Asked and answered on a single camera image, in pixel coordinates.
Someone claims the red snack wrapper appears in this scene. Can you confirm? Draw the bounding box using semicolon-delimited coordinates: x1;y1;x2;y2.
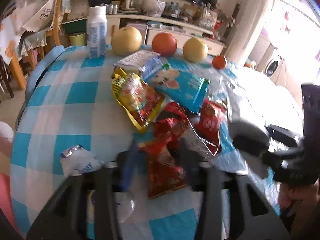
140;102;189;199

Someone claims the pink plastic trash bucket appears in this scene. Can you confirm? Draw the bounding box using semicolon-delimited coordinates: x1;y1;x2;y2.
0;173;17;230

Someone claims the person's right hand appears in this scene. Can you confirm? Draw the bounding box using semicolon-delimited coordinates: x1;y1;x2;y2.
278;180;319;235

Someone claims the red foil snack packet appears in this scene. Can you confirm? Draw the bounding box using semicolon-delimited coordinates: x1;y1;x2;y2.
194;99;226;155

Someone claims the white blue plastic pouch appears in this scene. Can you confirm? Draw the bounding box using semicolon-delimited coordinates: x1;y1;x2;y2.
60;145;104;177

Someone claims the clear plastic wrapper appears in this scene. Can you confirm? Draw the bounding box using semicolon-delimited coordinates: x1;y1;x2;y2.
198;68;236;104

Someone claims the white washing machine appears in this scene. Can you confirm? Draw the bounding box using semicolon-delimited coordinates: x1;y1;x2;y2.
255;45;284;83

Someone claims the small orange tangerine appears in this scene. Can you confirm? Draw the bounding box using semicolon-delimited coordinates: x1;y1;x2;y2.
212;55;227;69

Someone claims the blue cartoon snack bag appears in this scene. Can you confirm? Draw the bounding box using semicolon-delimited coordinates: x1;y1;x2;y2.
142;56;210;113

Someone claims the blue white checkered tablecloth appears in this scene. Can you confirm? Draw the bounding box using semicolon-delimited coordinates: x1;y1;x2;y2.
10;44;286;240

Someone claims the yellow pear right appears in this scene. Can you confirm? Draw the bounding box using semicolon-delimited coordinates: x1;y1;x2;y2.
183;37;208;63

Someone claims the yellow pear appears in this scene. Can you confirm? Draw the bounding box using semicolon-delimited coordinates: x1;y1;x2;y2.
111;25;142;56
183;37;208;63

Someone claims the grey cushion stool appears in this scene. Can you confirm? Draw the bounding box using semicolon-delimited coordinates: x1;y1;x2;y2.
0;121;15;157

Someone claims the yellow red snack bag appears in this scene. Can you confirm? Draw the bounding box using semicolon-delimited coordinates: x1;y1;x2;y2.
111;67;165;133

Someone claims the red apple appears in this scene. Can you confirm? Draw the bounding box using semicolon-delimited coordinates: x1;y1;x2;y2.
151;33;177;56

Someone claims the white striped packet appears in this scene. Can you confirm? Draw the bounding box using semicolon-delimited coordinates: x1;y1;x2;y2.
113;50;160;74

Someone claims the white lace covered air conditioner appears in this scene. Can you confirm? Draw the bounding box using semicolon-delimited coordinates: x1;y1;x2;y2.
225;0;275;67

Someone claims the cream tv cabinet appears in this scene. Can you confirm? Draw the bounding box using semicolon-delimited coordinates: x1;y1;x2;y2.
62;13;226;55

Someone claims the yellow pear left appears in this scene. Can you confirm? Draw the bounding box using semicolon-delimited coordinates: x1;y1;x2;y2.
111;25;142;56

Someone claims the green waste bin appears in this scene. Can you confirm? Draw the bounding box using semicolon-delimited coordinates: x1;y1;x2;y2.
69;32;87;47

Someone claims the wooden chair light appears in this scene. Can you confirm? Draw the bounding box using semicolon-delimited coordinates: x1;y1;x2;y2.
46;0;63;46

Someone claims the white milk bottle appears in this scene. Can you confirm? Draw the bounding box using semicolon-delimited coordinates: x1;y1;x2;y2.
86;5;107;59

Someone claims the dining table with cloth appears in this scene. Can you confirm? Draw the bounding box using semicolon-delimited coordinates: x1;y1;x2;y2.
1;10;27;90

